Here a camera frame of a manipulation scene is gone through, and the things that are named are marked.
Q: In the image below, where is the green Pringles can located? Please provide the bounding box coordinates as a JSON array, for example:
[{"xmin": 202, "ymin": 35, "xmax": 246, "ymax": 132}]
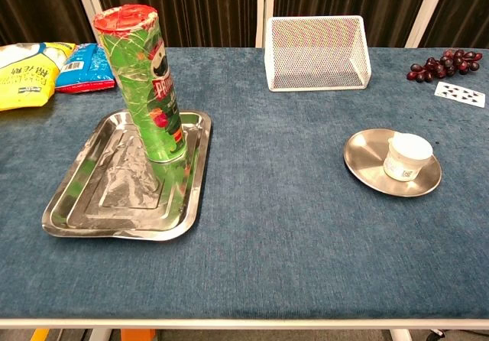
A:
[{"xmin": 92, "ymin": 4, "xmax": 189, "ymax": 164}]

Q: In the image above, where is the small white cup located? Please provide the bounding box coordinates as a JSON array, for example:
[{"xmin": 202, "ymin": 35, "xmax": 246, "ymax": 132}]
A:
[{"xmin": 383, "ymin": 132, "xmax": 434, "ymax": 182}]

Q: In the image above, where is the blue table cloth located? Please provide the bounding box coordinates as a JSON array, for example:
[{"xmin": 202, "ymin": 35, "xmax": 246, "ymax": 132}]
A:
[{"xmin": 0, "ymin": 46, "xmax": 489, "ymax": 321}]

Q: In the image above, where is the round stainless steel plate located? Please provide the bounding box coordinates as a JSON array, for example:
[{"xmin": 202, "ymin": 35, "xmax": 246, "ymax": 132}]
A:
[{"xmin": 342, "ymin": 128, "xmax": 443, "ymax": 198}]

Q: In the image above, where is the rectangular stainless steel tray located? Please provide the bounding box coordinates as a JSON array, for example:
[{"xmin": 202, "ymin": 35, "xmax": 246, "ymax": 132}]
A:
[{"xmin": 41, "ymin": 107, "xmax": 213, "ymax": 242}]

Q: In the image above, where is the blue snack bag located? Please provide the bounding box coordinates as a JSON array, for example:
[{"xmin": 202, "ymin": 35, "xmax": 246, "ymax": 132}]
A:
[{"xmin": 55, "ymin": 42, "xmax": 116, "ymax": 94}]

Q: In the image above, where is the orange box under table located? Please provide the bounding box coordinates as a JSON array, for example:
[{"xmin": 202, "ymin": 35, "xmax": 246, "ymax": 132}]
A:
[{"xmin": 121, "ymin": 329, "xmax": 157, "ymax": 341}]

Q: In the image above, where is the dark red grape bunch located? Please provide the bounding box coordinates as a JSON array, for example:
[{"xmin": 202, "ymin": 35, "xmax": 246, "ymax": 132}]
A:
[{"xmin": 406, "ymin": 49, "xmax": 484, "ymax": 83}]

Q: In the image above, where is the playing card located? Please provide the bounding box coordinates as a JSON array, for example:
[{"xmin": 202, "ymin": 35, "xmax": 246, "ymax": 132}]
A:
[{"xmin": 434, "ymin": 80, "xmax": 487, "ymax": 109}]

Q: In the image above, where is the yellow snack bag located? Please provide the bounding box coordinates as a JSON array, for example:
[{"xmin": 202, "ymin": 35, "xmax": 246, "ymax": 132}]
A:
[{"xmin": 0, "ymin": 41, "xmax": 77, "ymax": 112}]

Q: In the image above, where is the white wire mesh basket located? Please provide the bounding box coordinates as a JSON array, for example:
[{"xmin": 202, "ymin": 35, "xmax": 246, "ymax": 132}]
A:
[{"xmin": 264, "ymin": 15, "xmax": 372, "ymax": 93}]

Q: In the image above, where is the white table frame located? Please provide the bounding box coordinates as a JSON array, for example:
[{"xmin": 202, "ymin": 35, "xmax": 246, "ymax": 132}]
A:
[{"xmin": 0, "ymin": 317, "xmax": 489, "ymax": 341}]

